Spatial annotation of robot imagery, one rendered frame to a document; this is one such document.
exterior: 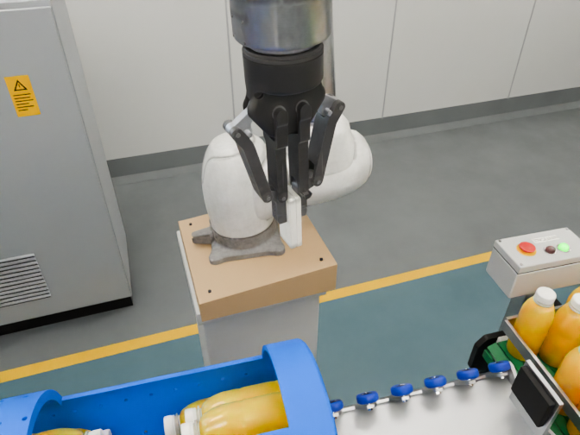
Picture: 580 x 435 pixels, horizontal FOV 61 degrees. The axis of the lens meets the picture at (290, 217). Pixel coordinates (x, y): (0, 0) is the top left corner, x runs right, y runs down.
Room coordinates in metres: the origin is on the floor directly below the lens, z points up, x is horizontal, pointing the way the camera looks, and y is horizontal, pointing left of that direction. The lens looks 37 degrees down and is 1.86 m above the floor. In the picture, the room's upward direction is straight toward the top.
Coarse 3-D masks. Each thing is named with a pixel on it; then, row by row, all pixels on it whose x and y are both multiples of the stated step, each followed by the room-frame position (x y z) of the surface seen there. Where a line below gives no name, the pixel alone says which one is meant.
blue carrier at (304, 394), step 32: (288, 352) 0.49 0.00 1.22; (128, 384) 0.50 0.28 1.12; (160, 384) 0.51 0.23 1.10; (192, 384) 0.52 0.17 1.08; (224, 384) 0.54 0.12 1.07; (288, 384) 0.42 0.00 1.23; (320, 384) 0.42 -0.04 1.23; (0, 416) 0.38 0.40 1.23; (32, 416) 0.38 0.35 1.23; (64, 416) 0.47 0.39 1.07; (96, 416) 0.48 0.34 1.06; (128, 416) 0.49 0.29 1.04; (160, 416) 0.49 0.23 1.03; (288, 416) 0.38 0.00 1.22; (320, 416) 0.38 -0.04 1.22
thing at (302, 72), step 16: (320, 48) 0.45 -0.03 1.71; (256, 64) 0.43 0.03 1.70; (272, 64) 0.42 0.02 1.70; (288, 64) 0.42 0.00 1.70; (304, 64) 0.43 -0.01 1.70; (320, 64) 0.44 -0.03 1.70; (256, 80) 0.43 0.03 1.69; (272, 80) 0.42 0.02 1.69; (288, 80) 0.42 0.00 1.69; (304, 80) 0.42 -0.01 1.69; (320, 80) 0.44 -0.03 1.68; (256, 96) 0.43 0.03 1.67; (272, 96) 0.44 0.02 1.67; (288, 96) 0.45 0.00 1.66; (304, 96) 0.45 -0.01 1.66; (320, 96) 0.46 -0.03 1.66; (256, 112) 0.43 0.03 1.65; (272, 112) 0.44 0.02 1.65; (288, 112) 0.45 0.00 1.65; (272, 128) 0.44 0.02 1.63; (288, 128) 0.45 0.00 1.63
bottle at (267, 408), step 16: (240, 400) 0.44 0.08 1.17; (256, 400) 0.43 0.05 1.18; (272, 400) 0.43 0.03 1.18; (208, 416) 0.41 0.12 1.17; (224, 416) 0.40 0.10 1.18; (240, 416) 0.41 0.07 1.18; (256, 416) 0.41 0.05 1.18; (272, 416) 0.41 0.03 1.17; (208, 432) 0.39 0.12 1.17; (224, 432) 0.38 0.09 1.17; (240, 432) 0.39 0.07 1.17; (256, 432) 0.39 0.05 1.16
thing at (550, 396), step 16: (528, 368) 0.59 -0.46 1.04; (528, 384) 0.56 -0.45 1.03; (544, 384) 0.55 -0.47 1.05; (512, 400) 0.59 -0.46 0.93; (528, 400) 0.54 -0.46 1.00; (544, 400) 0.52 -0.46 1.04; (560, 400) 0.51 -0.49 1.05; (528, 416) 0.54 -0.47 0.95; (544, 416) 0.51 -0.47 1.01; (544, 432) 0.50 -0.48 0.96
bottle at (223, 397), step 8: (256, 384) 0.50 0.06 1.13; (264, 384) 0.49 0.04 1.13; (272, 384) 0.49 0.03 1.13; (224, 392) 0.48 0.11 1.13; (232, 392) 0.48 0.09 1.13; (240, 392) 0.48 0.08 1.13; (248, 392) 0.47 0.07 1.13; (256, 392) 0.47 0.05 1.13; (264, 392) 0.47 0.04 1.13; (272, 392) 0.47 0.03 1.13; (208, 400) 0.46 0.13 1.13; (216, 400) 0.46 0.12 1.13; (224, 400) 0.46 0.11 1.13; (232, 400) 0.46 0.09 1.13; (200, 408) 0.46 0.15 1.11; (208, 408) 0.45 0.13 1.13; (200, 416) 0.44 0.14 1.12
